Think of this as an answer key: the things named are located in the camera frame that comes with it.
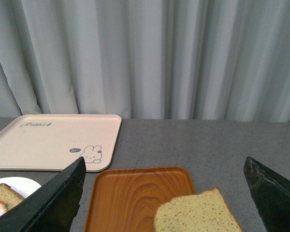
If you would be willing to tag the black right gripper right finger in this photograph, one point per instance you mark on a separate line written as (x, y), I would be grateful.
(271, 194)

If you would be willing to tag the beige rabbit tray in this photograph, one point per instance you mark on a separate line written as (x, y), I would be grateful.
(53, 142)

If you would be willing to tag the white oval plate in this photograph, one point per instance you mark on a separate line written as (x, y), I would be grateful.
(23, 186)

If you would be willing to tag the brown wooden tray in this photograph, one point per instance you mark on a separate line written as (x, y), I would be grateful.
(126, 200)

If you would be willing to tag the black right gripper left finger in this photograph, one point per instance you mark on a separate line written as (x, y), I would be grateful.
(52, 207)

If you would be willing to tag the bread slice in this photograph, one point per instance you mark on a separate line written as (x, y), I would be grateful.
(10, 197)
(204, 212)

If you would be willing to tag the grey pleated curtain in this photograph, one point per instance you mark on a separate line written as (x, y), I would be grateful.
(153, 59)

